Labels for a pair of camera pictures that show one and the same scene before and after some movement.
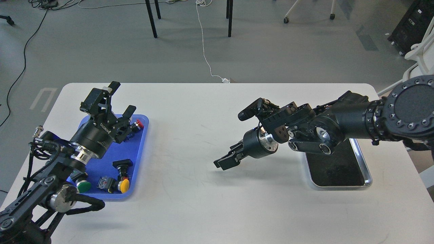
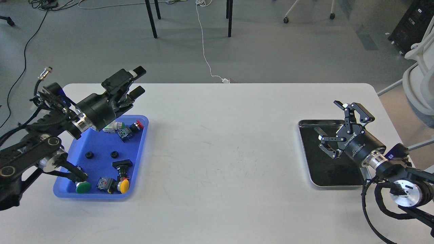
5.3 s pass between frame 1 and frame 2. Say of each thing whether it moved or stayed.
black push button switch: stayed
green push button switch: stayed
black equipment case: stayed
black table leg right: stayed
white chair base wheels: stayed
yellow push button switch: stayed
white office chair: stayed
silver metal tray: stayed
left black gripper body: moved
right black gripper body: moved
